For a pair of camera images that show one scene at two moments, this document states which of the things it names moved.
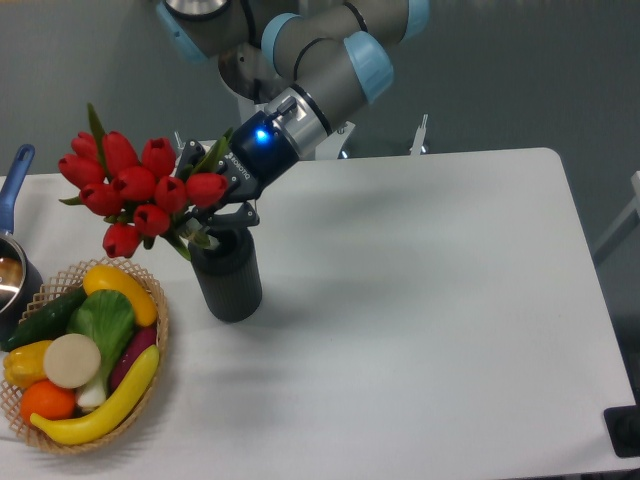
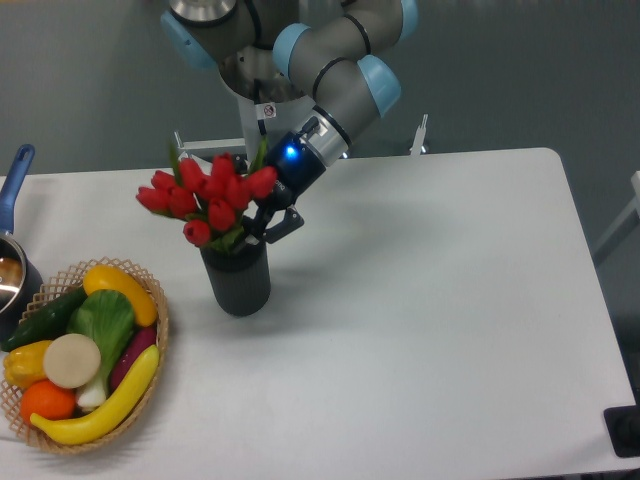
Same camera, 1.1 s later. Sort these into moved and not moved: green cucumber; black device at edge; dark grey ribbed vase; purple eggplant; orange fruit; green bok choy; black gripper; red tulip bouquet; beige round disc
Moved: black gripper; dark grey ribbed vase; red tulip bouquet
Not moved: black device at edge; orange fruit; purple eggplant; green bok choy; beige round disc; green cucumber
